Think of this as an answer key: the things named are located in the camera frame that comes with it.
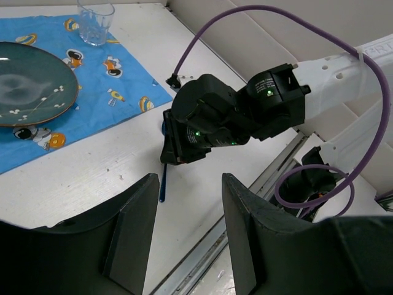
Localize clear plastic cup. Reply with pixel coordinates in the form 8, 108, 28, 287
77, 1, 115, 46

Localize aluminium table rail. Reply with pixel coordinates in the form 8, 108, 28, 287
152, 131, 308, 294

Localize blue cartoon print cloth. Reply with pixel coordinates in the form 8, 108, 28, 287
1, 15, 171, 172

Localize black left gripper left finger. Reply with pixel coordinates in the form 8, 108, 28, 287
1, 173, 160, 294

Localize blue metal spoon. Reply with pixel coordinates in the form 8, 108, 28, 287
159, 121, 167, 203

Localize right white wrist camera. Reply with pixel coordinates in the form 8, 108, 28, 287
166, 73, 195, 93

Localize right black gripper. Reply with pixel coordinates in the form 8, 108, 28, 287
160, 74, 251, 165

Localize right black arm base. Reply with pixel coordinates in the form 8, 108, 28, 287
274, 147, 347, 221

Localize teal ceramic plate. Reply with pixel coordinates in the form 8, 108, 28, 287
1, 41, 79, 127

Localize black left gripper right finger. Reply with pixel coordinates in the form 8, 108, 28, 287
222, 173, 392, 294

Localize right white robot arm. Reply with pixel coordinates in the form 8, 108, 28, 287
160, 53, 380, 165

